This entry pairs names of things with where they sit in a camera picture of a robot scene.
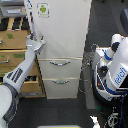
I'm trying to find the wooden drawer cabinet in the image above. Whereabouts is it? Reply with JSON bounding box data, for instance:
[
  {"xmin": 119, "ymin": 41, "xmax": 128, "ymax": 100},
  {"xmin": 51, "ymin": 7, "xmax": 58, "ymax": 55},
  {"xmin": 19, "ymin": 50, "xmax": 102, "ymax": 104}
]
[{"xmin": 0, "ymin": 17, "xmax": 45, "ymax": 98}]

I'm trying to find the white blue robot body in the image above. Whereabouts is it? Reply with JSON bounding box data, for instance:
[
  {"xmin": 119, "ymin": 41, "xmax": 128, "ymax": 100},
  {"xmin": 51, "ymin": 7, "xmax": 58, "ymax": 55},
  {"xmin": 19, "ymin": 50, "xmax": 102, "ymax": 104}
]
[{"xmin": 92, "ymin": 34, "xmax": 128, "ymax": 106}]

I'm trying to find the middle fridge drawer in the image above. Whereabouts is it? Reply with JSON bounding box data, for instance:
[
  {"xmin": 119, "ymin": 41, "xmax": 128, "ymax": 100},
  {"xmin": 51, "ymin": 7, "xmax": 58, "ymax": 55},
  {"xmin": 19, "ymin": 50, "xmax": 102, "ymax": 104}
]
[{"xmin": 39, "ymin": 59, "xmax": 82, "ymax": 79}]

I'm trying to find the grey cable on floor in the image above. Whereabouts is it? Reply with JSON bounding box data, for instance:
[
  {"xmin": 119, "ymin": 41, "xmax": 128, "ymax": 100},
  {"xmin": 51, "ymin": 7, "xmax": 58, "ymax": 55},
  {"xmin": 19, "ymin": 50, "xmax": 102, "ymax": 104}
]
[{"xmin": 78, "ymin": 43, "xmax": 100, "ymax": 94}]

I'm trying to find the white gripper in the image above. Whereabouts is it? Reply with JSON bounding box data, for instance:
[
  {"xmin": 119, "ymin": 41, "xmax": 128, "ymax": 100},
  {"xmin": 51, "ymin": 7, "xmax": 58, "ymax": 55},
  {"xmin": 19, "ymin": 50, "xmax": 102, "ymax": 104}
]
[{"xmin": 26, "ymin": 33, "xmax": 45, "ymax": 54}]

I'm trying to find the white fridge door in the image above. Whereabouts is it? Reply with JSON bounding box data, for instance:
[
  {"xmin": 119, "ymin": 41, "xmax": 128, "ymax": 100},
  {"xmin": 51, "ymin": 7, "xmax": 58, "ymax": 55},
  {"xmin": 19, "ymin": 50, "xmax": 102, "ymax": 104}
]
[{"xmin": 24, "ymin": 0, "xmax": 92, "ymax": 59}]

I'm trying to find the bottom fridge drawer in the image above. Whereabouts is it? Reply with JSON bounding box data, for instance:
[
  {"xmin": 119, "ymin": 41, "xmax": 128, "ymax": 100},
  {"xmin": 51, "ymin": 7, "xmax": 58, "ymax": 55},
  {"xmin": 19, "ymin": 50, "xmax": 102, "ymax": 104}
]
[{"xmin": 44, "ymin": 79, "xmax": 79, "ymax": 99}]

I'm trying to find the grey box on cabinet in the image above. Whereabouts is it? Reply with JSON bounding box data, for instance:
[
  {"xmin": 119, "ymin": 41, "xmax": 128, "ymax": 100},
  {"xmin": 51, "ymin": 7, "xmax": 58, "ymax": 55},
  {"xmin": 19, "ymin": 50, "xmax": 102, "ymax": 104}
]
[{"xmin": 1, "ymin": 6, "xmax": 26, "ymax": 18}]

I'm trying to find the white refrigerator body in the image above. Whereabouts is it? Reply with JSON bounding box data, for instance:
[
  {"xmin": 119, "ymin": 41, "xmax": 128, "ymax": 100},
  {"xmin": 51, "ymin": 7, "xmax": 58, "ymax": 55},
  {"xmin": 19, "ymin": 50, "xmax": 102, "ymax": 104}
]
[{"xmin": 23, "ymin": 0, "xmax": 93, "ymax": 100}]

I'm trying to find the fridge drawer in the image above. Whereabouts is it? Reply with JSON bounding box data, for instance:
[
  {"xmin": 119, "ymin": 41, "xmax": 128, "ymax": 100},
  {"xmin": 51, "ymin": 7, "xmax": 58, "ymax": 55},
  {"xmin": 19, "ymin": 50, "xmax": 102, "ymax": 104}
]
[
  {"xmin": 39, "ymin": 59, "xmax": 82, "ymax": 79},
  {"xmin": 44, "ymin": 79, "xmax": 79, "ymax": 99}
]

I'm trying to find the green android sticker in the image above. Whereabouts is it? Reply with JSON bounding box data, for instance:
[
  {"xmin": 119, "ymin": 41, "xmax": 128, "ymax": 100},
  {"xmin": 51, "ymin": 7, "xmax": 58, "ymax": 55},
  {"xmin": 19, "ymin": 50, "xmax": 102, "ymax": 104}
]
[{"xmin": 37, "ymin": 3, "xmax": 49, "ymax": 17}]

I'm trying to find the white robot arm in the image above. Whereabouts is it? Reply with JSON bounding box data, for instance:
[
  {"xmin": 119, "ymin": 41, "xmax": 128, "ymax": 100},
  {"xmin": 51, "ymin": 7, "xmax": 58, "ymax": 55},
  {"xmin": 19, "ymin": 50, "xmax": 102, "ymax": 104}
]
[{"xmin": 0, "ymin": 35, "xmax": 45, "ymax": 128}]

